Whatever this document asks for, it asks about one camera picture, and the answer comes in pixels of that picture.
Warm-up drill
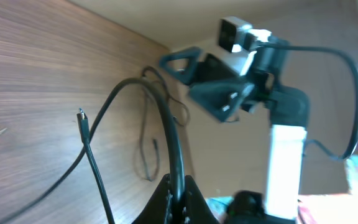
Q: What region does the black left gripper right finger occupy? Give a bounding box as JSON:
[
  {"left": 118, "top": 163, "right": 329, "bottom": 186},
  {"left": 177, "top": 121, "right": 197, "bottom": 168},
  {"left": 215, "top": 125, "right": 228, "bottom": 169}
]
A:
[{"left": 184, "top": 175, "right": 219, "bottom": 224}]

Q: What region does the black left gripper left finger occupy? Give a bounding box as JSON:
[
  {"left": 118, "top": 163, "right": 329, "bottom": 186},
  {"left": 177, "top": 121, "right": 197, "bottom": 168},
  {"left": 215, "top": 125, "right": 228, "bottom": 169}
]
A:
[{"left": 132, "top": 174, "right": 172, "bottom": 224}]

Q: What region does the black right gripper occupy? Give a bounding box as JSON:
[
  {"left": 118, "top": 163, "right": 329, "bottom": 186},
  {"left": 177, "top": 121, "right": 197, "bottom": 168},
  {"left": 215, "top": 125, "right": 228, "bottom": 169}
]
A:
[{"left": 158, "top": 47, "right": 275, "bottom": 122}]

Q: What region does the thick black separated cable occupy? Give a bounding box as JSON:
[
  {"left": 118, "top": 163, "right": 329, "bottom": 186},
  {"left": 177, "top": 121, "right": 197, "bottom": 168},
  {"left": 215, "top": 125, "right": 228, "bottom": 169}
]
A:
[{"left": 0, "top": 77, "right": 186, "bottom": 224}]

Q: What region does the black cable bundle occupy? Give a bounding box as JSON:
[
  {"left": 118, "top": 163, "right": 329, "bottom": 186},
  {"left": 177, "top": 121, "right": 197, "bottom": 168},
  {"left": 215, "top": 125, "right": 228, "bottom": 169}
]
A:
[{"left": 0, "top": 65, "right": 192, "bottom": 224}]

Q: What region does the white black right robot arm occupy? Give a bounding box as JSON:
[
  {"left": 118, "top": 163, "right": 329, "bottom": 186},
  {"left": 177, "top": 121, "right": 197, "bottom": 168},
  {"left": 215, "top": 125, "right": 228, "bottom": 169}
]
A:
[{"left": 159, "top": 34, "right": 310, "bottom": 223}]

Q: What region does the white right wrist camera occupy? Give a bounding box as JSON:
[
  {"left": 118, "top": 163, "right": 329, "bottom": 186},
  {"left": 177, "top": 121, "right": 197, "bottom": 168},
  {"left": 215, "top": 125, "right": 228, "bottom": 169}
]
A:
[{"left": 218, "top": 16, "right": 272, "bottom": 76}]

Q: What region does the black right camera cable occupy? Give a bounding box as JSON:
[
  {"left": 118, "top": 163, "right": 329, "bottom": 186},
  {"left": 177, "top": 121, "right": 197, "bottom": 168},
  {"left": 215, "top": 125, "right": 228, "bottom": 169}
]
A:
[{"left": 256, "top": 42, "right": 358, "bottom": 162}]

